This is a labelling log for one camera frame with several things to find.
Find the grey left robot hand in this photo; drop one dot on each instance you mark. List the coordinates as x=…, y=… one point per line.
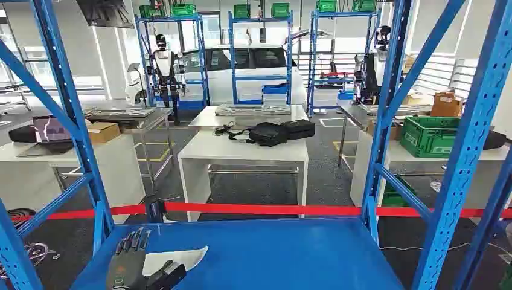
x=126, y=268

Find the white curved plastic shell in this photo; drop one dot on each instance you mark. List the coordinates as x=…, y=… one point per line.
x=176, y=256

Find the white table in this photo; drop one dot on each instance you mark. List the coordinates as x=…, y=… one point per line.
x=120, y=172
x=204, y=118
x=240, y=152
x=420, y=176

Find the large blue steel rack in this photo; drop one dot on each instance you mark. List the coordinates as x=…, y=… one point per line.
x=260, y=256

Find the cardboard box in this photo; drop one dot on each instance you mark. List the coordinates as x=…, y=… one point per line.
x=103, y=132
x=446, y=105
x=394, y=131

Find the red barrier tape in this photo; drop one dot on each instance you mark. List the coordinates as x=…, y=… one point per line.
x=260, y=209

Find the steel bench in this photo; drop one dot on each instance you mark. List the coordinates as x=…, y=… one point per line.
x=356, y=112
x=148, y=120

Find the metal parts tray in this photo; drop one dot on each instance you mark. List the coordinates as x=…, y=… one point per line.
x=252, y=110
x=120, y=113

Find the open laptop with lit screen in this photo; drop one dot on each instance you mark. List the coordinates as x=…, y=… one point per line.
x=50, y=130

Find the black backpack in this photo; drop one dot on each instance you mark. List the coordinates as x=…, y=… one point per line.
x=266, y=134

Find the humanoid robot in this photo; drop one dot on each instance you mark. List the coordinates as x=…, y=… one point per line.
x=165, y=68
x=374, y=68

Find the black hard case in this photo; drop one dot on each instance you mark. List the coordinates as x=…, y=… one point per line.
x=299, y=129

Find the blue storage rack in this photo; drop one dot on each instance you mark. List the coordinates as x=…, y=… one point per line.
x=312, y=60
x=231, y=52
x=202, y=56

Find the blue bin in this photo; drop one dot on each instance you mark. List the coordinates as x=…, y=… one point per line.
x=345, y=95
x=275, y=89

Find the white car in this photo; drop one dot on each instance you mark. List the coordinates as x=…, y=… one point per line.
x=256, y=60

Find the black hanging panel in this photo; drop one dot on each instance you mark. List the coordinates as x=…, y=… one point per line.
x=106, y=14

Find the large green crate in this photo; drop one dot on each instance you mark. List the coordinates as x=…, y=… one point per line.
x=426, y=138

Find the black barrier post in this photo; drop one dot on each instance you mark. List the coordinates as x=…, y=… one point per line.
x=154, y=208

